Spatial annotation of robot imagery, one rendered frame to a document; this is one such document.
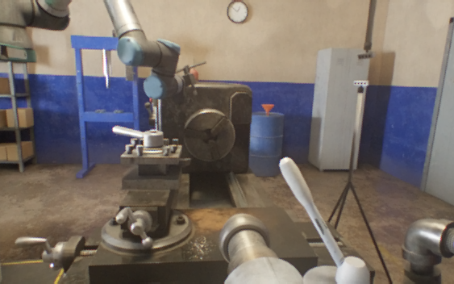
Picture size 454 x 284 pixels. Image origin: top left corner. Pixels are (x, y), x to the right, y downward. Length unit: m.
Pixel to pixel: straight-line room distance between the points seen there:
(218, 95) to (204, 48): 3.34
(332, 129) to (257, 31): 1.88
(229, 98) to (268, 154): 2.87
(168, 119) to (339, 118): 3.63
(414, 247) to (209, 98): 1.44
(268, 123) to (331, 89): 1.09
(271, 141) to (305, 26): 1.93
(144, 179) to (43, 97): 4.55
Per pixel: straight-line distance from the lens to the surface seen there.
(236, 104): 1.67
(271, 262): 0.41
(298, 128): 5.36
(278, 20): 5.25
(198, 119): 1.51
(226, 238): 0.54
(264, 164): 4.55
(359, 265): 0.36
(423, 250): 0.38
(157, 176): 1.00
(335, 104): 4.97
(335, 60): 4.94
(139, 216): 0.82
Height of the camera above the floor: 1.36
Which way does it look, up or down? 12 degrees down
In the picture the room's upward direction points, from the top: 2 degrees clockwise
